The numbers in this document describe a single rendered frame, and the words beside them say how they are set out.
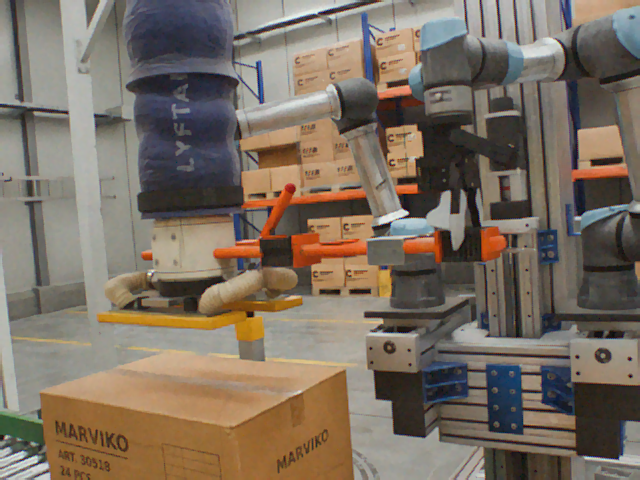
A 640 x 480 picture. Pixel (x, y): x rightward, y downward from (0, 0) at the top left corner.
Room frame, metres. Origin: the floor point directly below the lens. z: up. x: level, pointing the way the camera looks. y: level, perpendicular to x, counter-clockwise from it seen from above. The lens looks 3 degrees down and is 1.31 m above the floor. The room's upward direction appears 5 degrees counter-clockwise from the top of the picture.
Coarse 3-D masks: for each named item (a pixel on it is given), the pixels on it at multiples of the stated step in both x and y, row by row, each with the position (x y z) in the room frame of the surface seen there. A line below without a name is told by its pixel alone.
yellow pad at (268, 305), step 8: (280, 296) 1.29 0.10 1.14; (288, 296) 1.30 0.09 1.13; (296, 296) 1.30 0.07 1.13; (232, 304) 1.29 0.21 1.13; (240, 304) 1.27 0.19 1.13; (248, 304) 1.26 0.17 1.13; (256, 304) 1.25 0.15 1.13; (264, 304) 1.24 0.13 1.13; (272, 304) 1.23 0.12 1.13; (280, 304) 1.24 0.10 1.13; (288, 304) 1.26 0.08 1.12; (296, 304) 1.28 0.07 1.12; (272, 312) 1.23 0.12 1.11
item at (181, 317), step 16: (192, 304) 1.15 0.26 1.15; (112, 320) 1.22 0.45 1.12; (128, 320) 1.19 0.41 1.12; (144, 320) 1.16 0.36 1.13; (160, 320) 1.14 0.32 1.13; (176, 320) 1.11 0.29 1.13; (192, 320) 1.09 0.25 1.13; (208, 320) 1.07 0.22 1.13; (224, 320) 1.09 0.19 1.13; (240, 320) 1.13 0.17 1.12
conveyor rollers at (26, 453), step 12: (0, 444) 2.13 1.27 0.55; (12, 444) 2.15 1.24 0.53; (24, 444) 2.11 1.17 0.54; (36, 444) 2.14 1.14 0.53; (0, 456) 2.03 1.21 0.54; (12, 456) 1.99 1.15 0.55; (24, 456) 2.01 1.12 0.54; (36, 456) 1.97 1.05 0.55; (0, 468) 1.93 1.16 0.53; (12, 468) 1.89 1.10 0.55; (24, 468) 1.91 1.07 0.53; (36, 468) 1.87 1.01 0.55; (48, 468) 1.89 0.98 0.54
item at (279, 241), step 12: (264, 240) 1.11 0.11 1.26; (276, 240) 1.10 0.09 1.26; (288, 240) 1.08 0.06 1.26; (300, 240) 1.10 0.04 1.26; (312, 240) 1.13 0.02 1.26; (264, 252) 1.12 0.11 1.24; (276, 252) 1.11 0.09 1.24; (288, 252) 1.09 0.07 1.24; (264, 264) 1.11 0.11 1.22; (276, 264) 1.10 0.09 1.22; (288, 264) 1.08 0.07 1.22; (300, 264) 1.09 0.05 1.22; (312, 264) 1.13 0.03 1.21
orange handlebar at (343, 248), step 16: (256, 240) 1.51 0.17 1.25; (336, 240) 1.08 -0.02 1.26; (352, 240) 1.07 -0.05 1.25; (416, 240) 0.97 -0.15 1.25; (432, 240) 0.96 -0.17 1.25; (496, 240) 0.91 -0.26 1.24; (144, 256) 1.32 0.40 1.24; (224, 256) 1.19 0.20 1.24; (240, 256) 1.17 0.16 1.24; (256, 256) 1.15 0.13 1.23; (304, 256) 1.09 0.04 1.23; (336, 256) 1.05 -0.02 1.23; (352, 256) 1.07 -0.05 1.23
